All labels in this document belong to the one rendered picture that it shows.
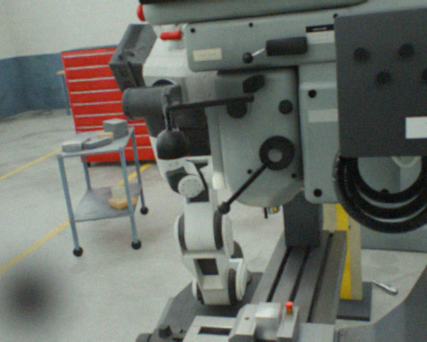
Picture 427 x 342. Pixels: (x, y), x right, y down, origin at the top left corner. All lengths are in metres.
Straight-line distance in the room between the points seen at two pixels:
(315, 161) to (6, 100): 11.43
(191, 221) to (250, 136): 0.81
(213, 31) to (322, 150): 0.32
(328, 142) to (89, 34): 10.81
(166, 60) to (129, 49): 0.15
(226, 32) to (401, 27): 0.41
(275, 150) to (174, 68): 0.62
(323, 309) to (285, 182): 0.50
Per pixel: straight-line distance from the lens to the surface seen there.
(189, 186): 1.66
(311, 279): 1.69
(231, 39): 1.09
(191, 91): 1.65
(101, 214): 4.32
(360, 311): 3.27
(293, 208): 1.84
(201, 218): 1.89
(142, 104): 1.56
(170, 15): 1.12
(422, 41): 0.80
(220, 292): 2.14
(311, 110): 1.08
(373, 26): 0.80
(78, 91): 6.76
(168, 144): 1.19
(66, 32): 12.05
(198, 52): 1.12
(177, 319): 2.27
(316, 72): 1.08
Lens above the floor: 1.75
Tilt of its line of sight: 16 degrees down
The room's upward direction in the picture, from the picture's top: 6 degrees counter-clockwise
